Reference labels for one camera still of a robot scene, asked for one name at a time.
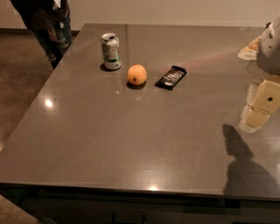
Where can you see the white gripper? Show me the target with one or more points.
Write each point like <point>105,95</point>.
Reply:
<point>269,51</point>

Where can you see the orange fruit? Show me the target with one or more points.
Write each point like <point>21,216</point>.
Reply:
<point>137,75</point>

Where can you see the snack bag at table edge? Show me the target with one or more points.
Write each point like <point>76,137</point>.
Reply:
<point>249,52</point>

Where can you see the black snack bar wrapper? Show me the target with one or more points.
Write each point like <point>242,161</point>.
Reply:
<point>170,80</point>

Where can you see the green white soda can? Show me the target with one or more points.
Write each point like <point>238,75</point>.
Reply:
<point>110,51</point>

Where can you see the person in dark clothes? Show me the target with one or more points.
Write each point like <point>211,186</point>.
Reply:
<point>49,22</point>

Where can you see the dark drawer handle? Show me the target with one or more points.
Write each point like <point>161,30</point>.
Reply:
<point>118,219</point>

